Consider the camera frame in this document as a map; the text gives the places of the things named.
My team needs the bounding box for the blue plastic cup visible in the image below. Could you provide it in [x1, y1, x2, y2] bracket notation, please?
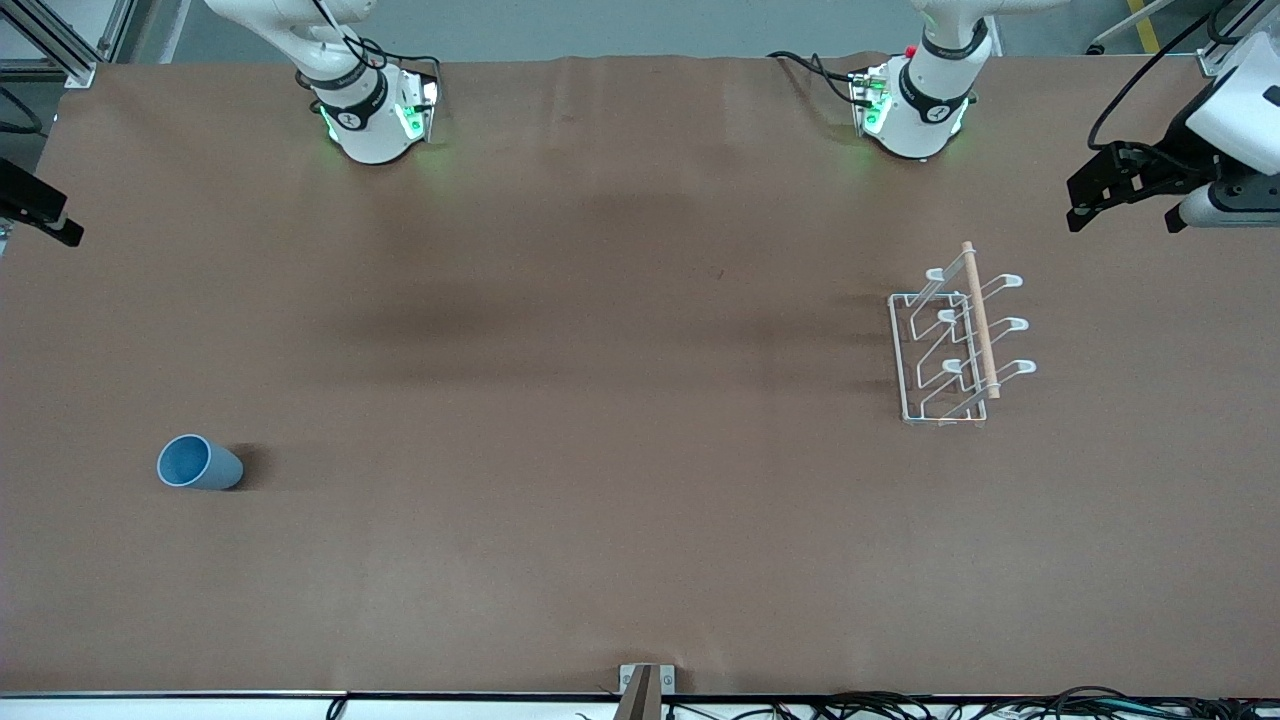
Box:
[157, 434, 244, 492]

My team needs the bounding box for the aluminium frame profile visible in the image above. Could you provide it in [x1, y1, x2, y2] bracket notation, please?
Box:
[1198, 0, 1280, 78]
[0, 0, 137, 89]

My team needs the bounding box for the white wire cup rack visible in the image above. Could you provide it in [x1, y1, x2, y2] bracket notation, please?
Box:
[888, 241, 1038, 428]

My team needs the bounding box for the black left arm base cable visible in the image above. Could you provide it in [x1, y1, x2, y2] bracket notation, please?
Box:
[767, 50, 863, 107]

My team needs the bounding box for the black arm base cable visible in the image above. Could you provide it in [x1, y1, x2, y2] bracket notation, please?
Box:
[345, 35, 443, 89]
[767, 50, 863, 107]

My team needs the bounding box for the black right arm base cable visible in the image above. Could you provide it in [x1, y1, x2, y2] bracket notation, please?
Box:
[345, 35, 443, 89]

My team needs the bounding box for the black cable bundle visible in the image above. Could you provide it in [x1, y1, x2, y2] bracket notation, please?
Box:
[575, 685, 1280, 720]

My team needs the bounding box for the small metal bracket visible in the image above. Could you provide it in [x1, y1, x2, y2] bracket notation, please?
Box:
[618, 663, 677, 697]

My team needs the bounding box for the brown camera post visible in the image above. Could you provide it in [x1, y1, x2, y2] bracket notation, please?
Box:
[612, 666, 659, 720]

